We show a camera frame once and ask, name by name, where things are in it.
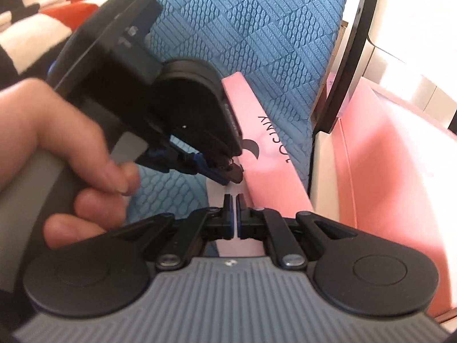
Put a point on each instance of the left hand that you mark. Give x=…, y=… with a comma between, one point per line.
x=34, y=116

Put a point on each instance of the striped red black white blanket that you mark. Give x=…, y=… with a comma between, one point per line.
x=33, y=33

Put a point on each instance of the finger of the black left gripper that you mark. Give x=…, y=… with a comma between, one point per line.
x=235, y=167
x=213, y=159

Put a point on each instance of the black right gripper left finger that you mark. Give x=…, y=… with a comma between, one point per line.
x=104, y=274

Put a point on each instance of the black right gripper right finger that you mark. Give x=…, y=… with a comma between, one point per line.
x=362, y=274

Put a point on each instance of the pink storage box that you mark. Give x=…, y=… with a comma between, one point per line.
x=396, y=174

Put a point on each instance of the white nightstand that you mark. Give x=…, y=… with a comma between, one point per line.
x=421, y=34

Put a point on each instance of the blue textured bedspread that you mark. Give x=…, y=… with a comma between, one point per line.
x=281, y=47

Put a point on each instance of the black bed frame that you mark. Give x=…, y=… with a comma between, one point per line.
x=347, y=68

